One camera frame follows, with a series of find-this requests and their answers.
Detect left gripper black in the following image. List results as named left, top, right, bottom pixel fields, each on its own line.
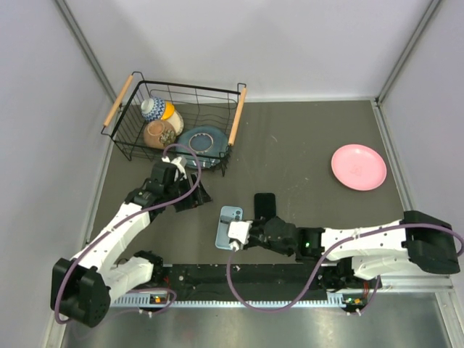
left=164, top=172, right=212, bottom=212

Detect blue smartphone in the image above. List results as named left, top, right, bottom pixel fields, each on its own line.
left=254, top=193, right=277, bottom=220

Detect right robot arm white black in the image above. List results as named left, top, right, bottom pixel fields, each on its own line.
left=228, top=210, right=463, bottom=287

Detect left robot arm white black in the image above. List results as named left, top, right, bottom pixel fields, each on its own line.
left=50, top=156, right=211, bottom=328

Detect dark teal plate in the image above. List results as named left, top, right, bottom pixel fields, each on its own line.
left=177, top=125, right=228, bottom=169

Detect brown ceramic bowl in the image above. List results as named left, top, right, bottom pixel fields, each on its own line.
left=143, top=120, right=177, bottom=149

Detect beige bowl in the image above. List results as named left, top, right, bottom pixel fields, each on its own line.
left=166, top=111, right=184, bottom=136

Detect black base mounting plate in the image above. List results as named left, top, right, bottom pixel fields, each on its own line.
left=123, top=263, right=367, bottom=301

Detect yellow bowl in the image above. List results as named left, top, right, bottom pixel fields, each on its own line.
left=161, top=101, right=175, bottom=120

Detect blue white patterned bowl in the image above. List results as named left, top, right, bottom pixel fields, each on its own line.
left=141, top=96, right=166, bottom=123

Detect pink plate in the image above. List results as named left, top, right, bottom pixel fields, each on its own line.
left=331, top=144, right=387, bottom=191

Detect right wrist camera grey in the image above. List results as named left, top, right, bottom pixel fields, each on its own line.
left=228, top=220, right=252, bottom=252

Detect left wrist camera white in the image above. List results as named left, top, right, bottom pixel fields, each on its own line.
left=162, top=156, right=187, bottom=181

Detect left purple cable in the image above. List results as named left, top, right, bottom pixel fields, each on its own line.
left=54, top=144, right=202, bottom=323

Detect purple cable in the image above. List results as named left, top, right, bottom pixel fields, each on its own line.
left=226, top=223, right=464, bottom=316
left=54, top=144, right=202, bottom=323

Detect black wire dish basket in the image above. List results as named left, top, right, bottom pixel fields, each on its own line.
left=101, top=72, right=247, bottom=172

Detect grey slotted cable duct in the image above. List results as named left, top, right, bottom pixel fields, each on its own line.
left=111, top=291, right=347, bottom=309

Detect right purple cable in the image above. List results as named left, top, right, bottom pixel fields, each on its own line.
left=226, top=223, right=464, bottom=316

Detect aluminium frame rail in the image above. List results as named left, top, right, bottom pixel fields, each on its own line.
left=381, top=275, right=454, bottom=293

